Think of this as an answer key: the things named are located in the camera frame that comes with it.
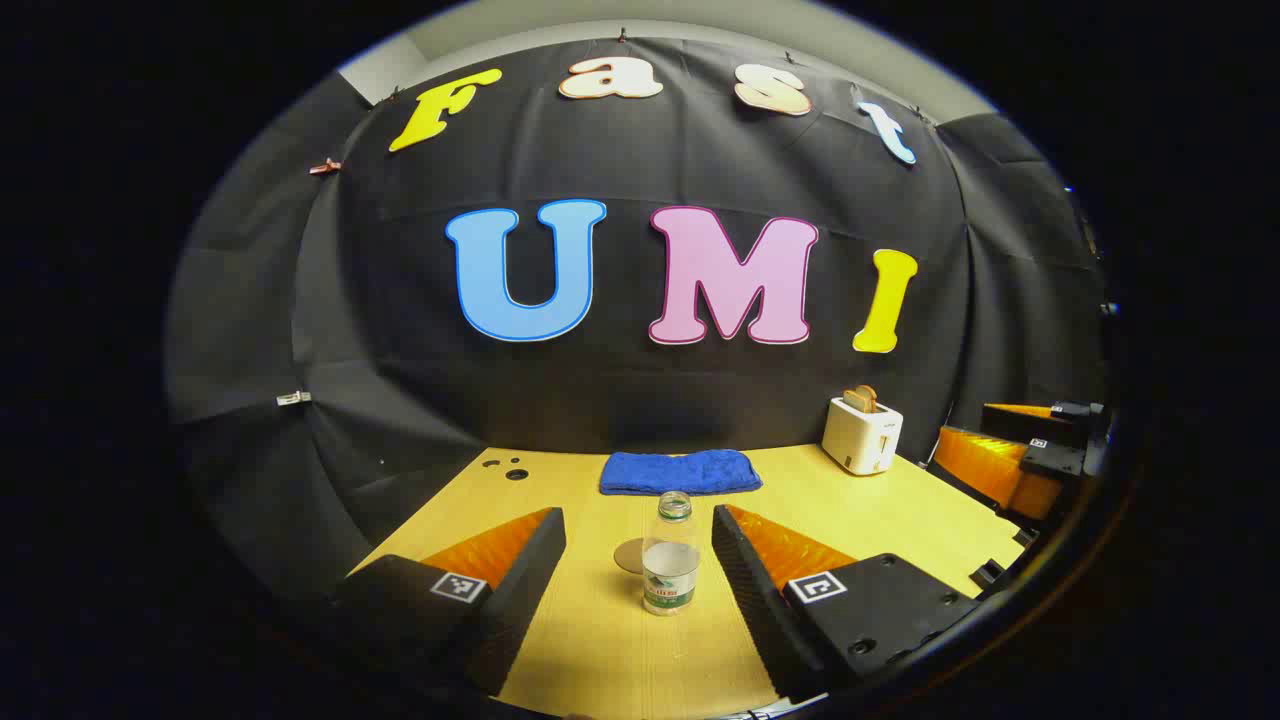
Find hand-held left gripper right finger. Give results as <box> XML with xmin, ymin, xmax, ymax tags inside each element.
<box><xmin>711</xmin><ymin>504</ymin><xmax>981</xmax><ymax>701</ymax></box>

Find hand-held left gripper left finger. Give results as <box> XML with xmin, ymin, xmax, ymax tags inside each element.
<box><xmin>335</xmin><ymin>507</ymin><xmax>567</xmax><ymax>698</ymax></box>

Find clear plastic water bottle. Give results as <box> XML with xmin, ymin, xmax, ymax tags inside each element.
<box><xmin>641</xmin><ymin>491</ymin><xmax>701</xmax><ymax>617</ymax></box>

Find white toaster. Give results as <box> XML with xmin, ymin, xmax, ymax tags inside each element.
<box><xmin>822</xmin><ymin>396</ymin><xmax>904</xmax><ymax>476</ymax></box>

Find folded blue towel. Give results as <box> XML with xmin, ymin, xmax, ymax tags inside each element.
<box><xmin>599</xmin><ymin>449</ymin><xmax>763</xmax><ymax>497</ymax></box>

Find black backdrop cloth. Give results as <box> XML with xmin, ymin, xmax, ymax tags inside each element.
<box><xmin>165</xmin><ymin>38</ymin><xmax>1111</xmax><ymax>601</ymax></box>

